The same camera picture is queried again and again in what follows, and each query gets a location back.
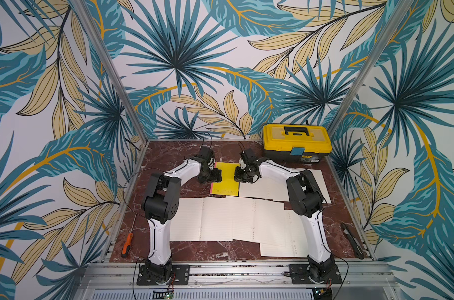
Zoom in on yellow notebook pink spine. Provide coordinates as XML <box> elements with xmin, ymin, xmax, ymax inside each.
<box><xmin>210</xmin><ymin>162</ymin><xmax>240</xmax><ymax>196</ymax></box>

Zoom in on green cover notebook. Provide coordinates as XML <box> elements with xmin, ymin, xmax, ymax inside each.
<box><xmin>170</xmin><ymin>197</ymin><xmax>233</xmax><ymax>242</ymax></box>

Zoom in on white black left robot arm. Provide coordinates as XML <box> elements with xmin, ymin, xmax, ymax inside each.
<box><xmin>143</xmin><ymin>157</ymin><xmax>222</xmax><ymax>282</ymax></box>

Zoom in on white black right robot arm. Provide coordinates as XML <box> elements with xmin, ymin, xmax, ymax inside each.
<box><xmin>234</xmin><ymin>158</ymin><xmax>342</xmax><ymax>284</ymax></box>

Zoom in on open lined notebook back right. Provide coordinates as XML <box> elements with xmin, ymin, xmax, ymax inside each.
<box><xmin>239</xmin><ymin>169</ymin><xmax>332</xmax><ymax>204</ymax></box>

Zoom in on open lined notebook front right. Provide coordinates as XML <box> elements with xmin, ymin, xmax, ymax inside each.
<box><xmin>260</xmin><ymin>210</ymin><xmax>323</xmax><ymax>258</ymax></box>

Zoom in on yellow black toolbox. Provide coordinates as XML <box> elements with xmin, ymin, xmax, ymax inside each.
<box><xmin>262</xmin><ymin>124</ymin><xmax>332</xmax><ymax>163</ymax></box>

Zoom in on black utility knife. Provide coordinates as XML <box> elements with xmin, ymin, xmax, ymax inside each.
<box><xmin>340</xmin><ymin>222</ymin><xmax>365</xmax><ymax>260</ymax></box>

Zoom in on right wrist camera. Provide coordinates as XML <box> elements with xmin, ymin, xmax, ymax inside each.
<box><xmin>240</xmin><ymin>149</ymin><xmax>258</xmax><ymax>166</ymax></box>

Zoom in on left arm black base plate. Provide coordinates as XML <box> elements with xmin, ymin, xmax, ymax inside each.
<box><xmin>136</xmin><ymin>264</ymin><xmax>190</xmax><ymax>286</ymax></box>

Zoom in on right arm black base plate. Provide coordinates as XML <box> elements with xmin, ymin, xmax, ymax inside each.
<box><xmin>288</xmin><ymin>264</ymin><xmax>342</xmax><ymax>285</ymax></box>

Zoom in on orange handled screwdriver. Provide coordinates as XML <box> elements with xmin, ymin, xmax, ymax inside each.
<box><xmin>121</xmin><ymin>215</ymin><xmax>136</xmax><ymax>258</ymax></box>

